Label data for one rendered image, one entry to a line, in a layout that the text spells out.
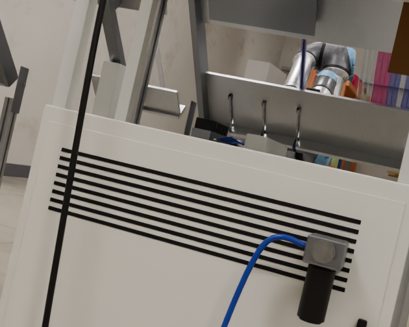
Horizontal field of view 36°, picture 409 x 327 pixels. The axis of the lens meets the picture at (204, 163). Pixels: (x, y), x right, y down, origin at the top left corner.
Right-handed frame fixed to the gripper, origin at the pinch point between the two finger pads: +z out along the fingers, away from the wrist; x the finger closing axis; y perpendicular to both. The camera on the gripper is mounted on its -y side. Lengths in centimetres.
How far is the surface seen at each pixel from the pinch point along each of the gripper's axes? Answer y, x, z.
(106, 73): -19, 62, 12
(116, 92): -14, 58, 14
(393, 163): -3.4, -30.3, 8.1
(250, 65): 479, 250, -660
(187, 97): 411, 277, -474
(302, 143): -3.4, -2.3, 7.8
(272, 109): -13.0, 8.3, 6.2
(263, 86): -21.4, 11.3, 6.2
